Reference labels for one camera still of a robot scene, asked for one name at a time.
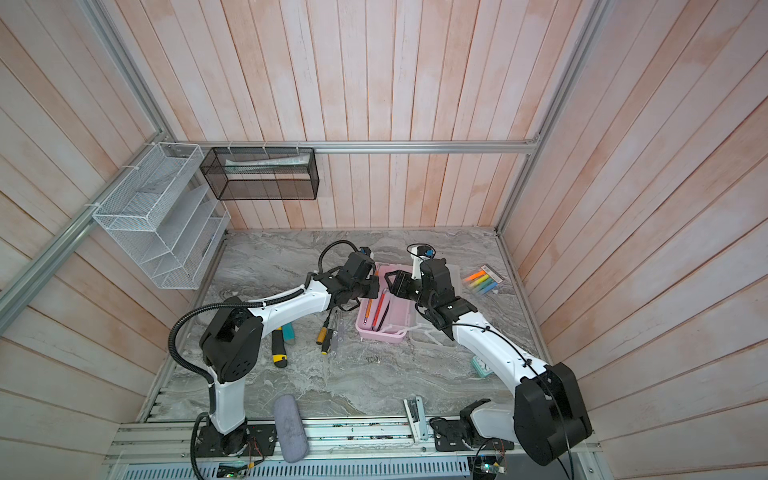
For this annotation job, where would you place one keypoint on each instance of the clear bag of bits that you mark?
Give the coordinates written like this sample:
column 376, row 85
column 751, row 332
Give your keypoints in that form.
column 339, row 331

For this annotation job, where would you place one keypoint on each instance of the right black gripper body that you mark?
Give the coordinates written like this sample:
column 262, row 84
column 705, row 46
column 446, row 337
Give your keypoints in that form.
column 411, row 289

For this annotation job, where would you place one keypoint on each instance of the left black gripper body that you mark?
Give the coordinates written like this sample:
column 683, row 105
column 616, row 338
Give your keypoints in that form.
column 367, row 288

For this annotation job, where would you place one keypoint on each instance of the orange handled screwdriver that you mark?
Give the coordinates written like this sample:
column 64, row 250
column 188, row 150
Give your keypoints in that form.
column 368, row 312

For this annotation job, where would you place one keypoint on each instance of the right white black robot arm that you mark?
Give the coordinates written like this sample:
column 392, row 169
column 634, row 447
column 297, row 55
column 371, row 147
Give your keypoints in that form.
column 548, row 416

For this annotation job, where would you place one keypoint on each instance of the pack of coloured highlighters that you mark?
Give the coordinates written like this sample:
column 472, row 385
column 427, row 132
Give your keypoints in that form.
column 483, row 281

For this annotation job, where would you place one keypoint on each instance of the teal handled tool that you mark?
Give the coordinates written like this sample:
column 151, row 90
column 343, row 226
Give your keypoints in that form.
column 288, row 334

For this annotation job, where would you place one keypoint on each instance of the black mesh wall basket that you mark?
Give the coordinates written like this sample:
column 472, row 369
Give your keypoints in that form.
column 261, row 173

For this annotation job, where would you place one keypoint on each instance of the white wire mesh shelf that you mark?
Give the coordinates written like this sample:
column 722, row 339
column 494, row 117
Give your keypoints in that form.
column 166, row 223

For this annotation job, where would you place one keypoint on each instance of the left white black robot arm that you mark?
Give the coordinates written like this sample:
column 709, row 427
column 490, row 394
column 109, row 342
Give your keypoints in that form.
column 230, row 345

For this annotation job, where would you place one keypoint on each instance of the metal bracket on rail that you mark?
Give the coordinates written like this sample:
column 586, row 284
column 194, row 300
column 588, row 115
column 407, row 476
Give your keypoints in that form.
column 417, row 420

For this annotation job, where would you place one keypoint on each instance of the red handled screwdriver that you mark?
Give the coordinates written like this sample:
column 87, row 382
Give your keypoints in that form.
column 378, row 313

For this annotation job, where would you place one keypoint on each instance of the pink plastic tool box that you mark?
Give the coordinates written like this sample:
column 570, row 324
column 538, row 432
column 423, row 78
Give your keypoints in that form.
column 396, row 303

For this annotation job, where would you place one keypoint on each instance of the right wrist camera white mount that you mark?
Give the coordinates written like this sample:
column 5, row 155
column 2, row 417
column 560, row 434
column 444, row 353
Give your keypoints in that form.
column 419, row 252

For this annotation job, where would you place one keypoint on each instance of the black yellow stubby screwdriver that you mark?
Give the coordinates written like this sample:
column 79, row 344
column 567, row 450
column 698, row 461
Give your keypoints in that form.
column 278, row 349

